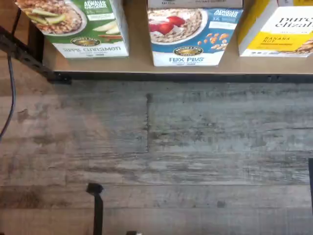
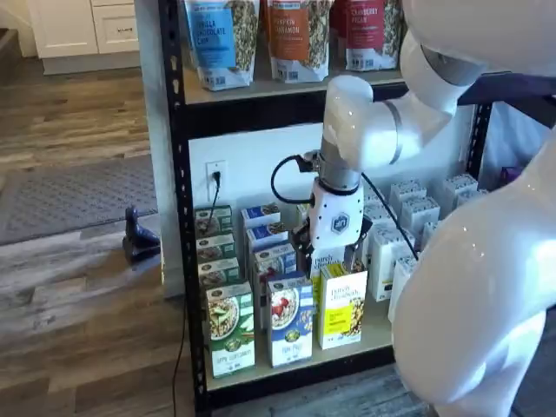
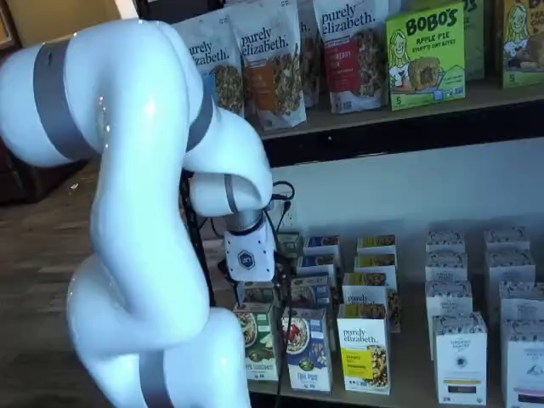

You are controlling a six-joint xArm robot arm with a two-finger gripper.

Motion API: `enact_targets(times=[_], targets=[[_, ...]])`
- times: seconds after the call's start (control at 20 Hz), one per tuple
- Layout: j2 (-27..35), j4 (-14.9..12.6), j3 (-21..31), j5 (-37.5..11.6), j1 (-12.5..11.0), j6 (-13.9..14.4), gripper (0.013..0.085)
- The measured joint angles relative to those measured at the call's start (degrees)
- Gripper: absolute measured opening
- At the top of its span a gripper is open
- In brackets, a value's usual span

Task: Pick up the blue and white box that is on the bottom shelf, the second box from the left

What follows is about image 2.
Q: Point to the blue granola bag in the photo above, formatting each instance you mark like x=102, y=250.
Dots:
x=217, y=43

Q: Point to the white cabinet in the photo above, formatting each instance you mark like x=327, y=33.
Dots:
x=78, y=26

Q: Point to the green Nature's Path oatmeal box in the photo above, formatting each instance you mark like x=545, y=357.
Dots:
x=230, y=330
x=217, y=271
x=223, y=221
x=215, y=247

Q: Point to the orange granola bag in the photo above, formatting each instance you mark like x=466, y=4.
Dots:
x=295, y=43

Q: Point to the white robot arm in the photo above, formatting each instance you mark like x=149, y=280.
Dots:
x=478, y=260

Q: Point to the white wall outlet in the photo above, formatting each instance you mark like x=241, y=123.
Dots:
x=210, y=167

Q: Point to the red granola bag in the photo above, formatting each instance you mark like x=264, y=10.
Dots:
x=369, y=39

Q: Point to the white box black label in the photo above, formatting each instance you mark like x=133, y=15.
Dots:
x=384, y=271

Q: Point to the grey floor mat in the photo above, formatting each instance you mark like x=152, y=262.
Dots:
x=78, y=195

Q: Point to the purple package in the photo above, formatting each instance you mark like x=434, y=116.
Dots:
x=510, y=176

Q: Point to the blue white Nature's Path box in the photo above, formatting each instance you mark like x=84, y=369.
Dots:
x=258, y=215
x=273, y=260
x=289, y=321
x=265, y=236

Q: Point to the dark navy flat panel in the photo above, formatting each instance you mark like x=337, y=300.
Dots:
x=512, y=89

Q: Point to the black metal shelving rack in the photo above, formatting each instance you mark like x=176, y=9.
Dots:
x=179, y=174

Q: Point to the dark wooden step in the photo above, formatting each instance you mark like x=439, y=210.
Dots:
x=8, y=52

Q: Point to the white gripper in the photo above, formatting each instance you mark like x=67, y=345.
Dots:
x=336, y=217

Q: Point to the dark figurine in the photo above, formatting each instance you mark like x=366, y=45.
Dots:
x=134, y=247

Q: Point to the yellow purely elizabeth box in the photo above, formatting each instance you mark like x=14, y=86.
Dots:
x=343, y=308
x=326, y=258

